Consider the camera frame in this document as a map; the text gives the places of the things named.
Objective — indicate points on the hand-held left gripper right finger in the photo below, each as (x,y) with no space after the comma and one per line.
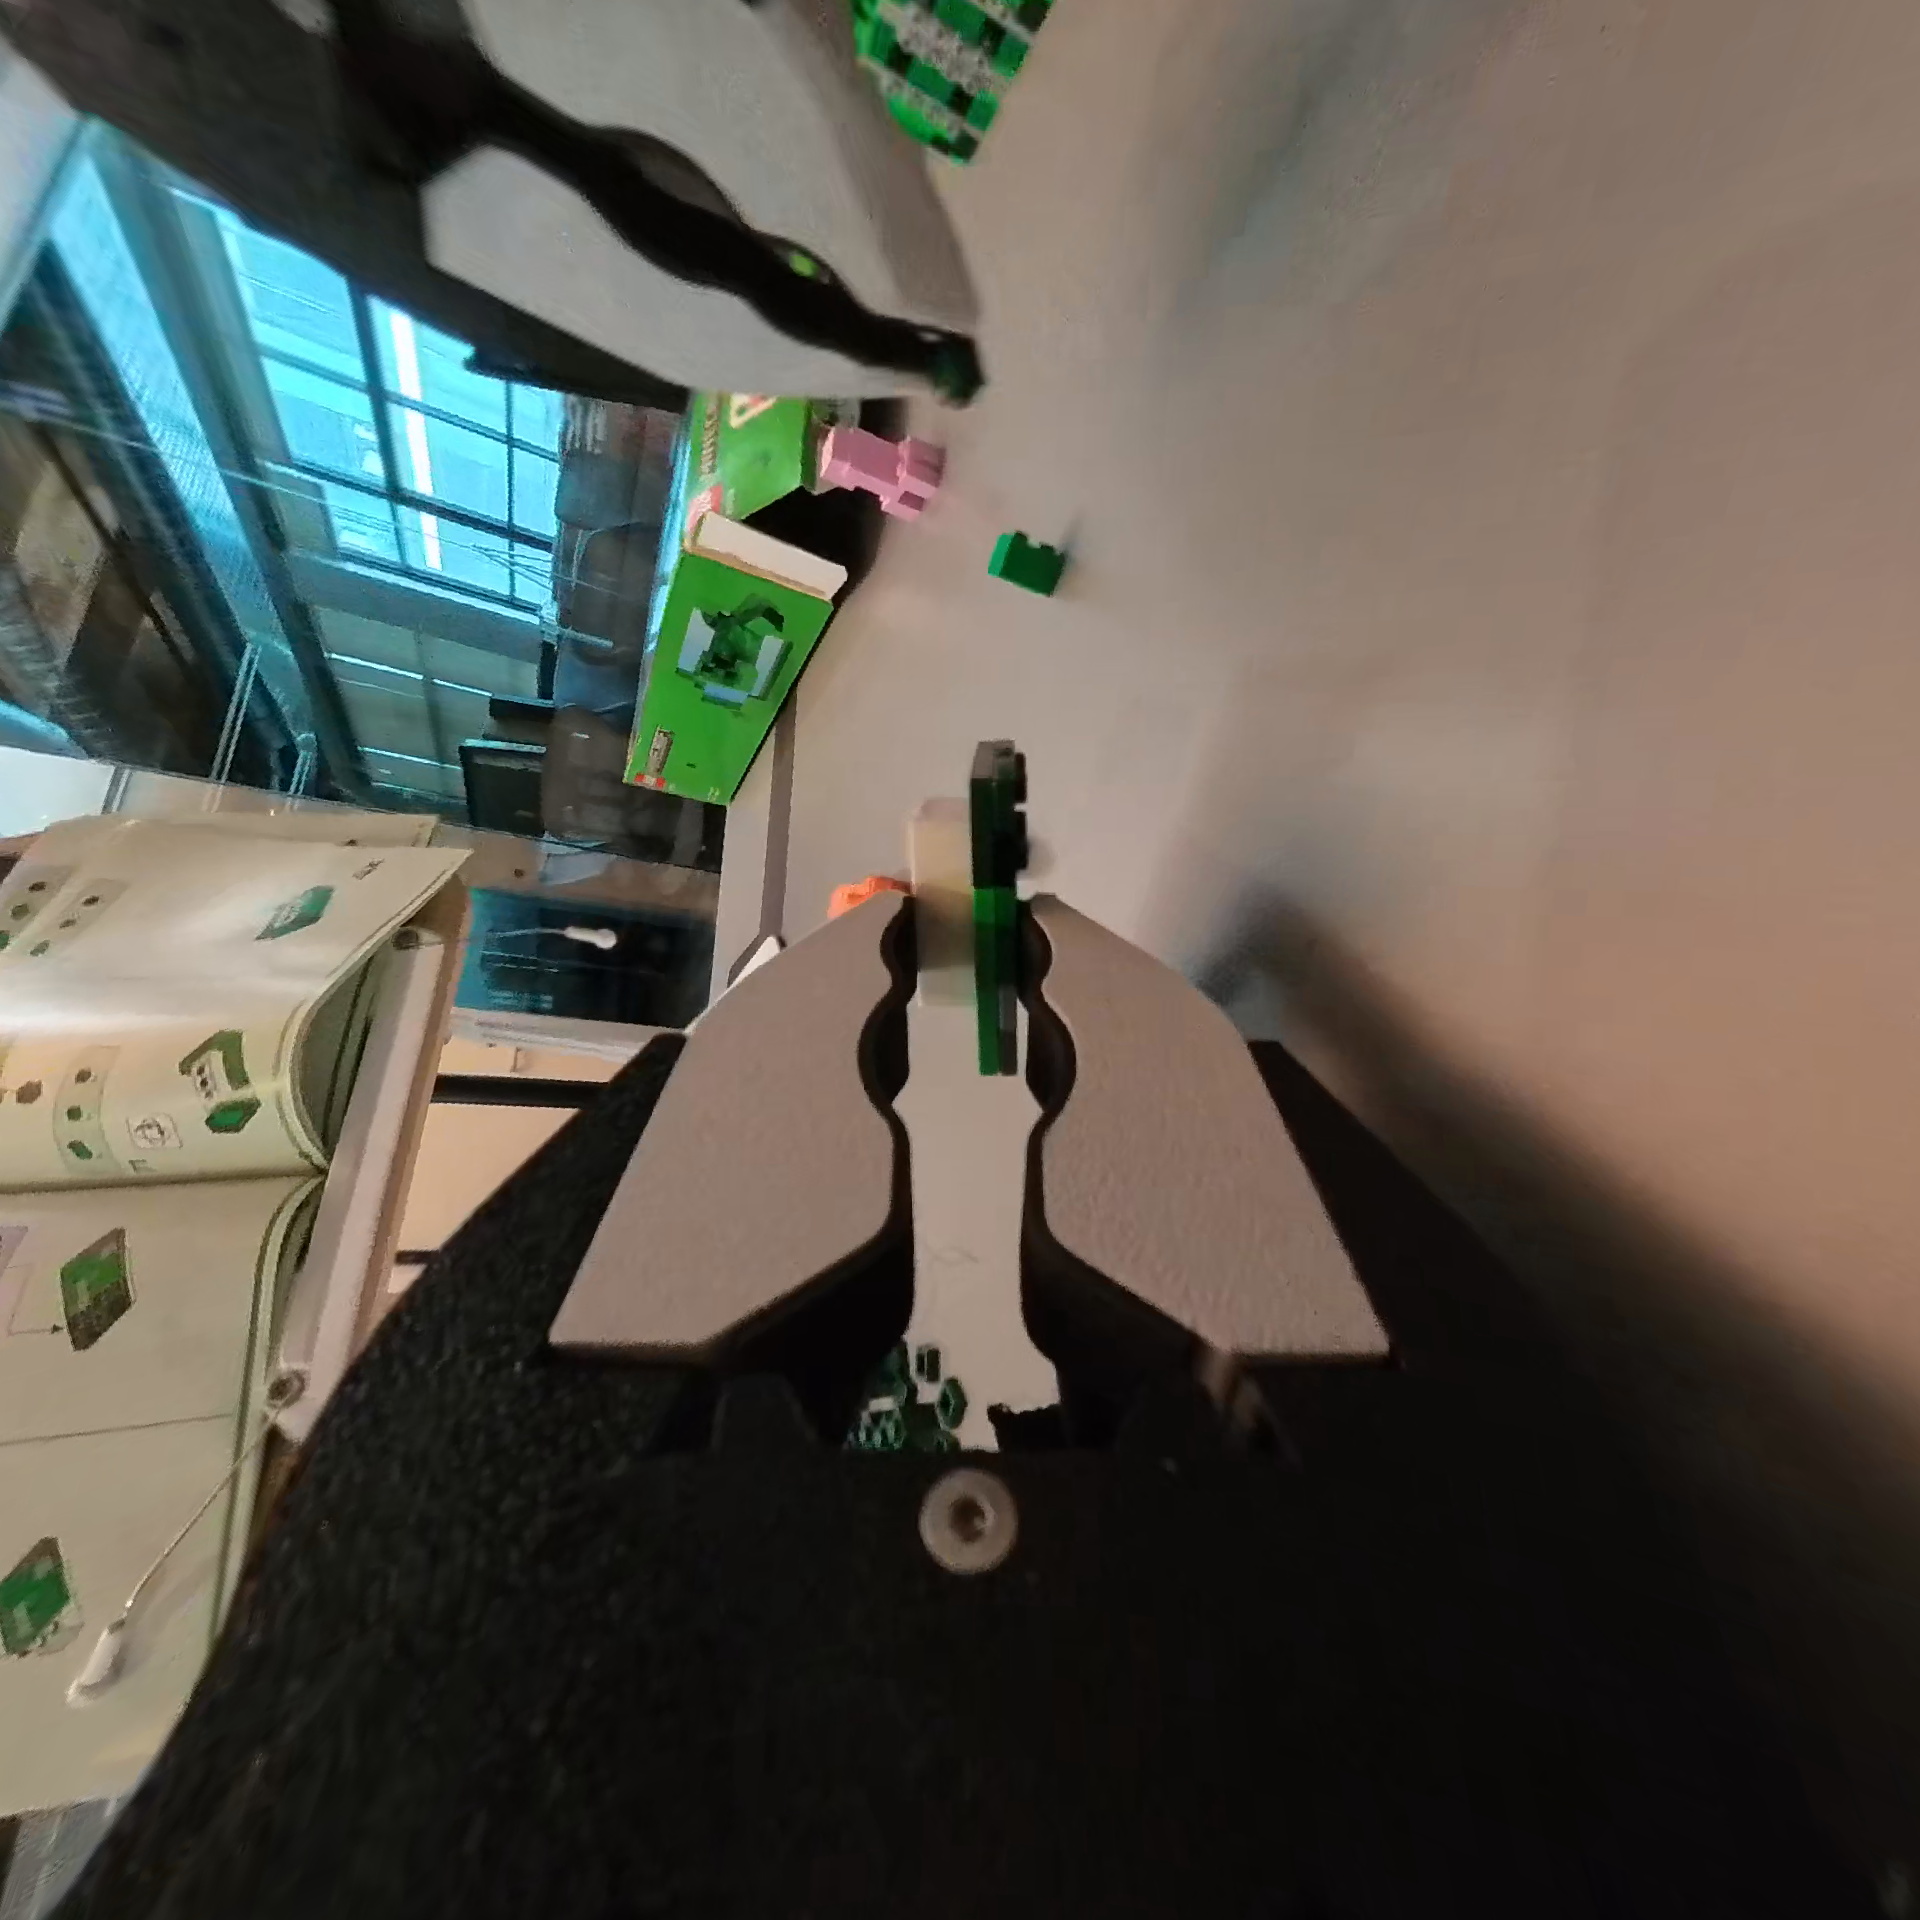
(1200,1184)

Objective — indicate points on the green and white lego assembly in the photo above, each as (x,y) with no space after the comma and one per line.
(997,840)

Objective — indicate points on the orange brick separator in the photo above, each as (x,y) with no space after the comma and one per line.
(857,896)

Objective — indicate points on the pink lego pig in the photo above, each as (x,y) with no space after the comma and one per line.
(879,464)

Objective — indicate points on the green pixel-pattern creeper model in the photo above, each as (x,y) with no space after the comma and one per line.
(945,76)

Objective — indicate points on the small bright green lego brick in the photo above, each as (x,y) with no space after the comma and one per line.
(1027,563)

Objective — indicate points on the green lego set box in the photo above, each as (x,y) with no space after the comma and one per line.
(674,751)

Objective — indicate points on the open instruction booklet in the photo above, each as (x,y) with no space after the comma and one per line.
(148,1050)

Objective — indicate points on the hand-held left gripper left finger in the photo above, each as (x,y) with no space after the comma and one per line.
(735,1170)

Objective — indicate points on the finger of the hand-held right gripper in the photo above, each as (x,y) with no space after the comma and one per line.
(780,119)
(569,241)

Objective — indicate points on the pile of dark green lego pieces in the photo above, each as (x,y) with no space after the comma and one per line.
(901,1410)

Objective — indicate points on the small dark green lego piece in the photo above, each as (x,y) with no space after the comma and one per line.
(954,371)

